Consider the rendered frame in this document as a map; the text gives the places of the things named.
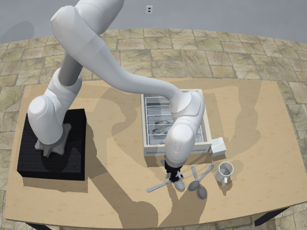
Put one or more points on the grey mug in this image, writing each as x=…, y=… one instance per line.
x=223, y=172

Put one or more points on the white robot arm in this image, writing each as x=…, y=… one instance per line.
x=78, y=29

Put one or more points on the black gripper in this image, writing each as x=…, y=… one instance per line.
x=172, y=173

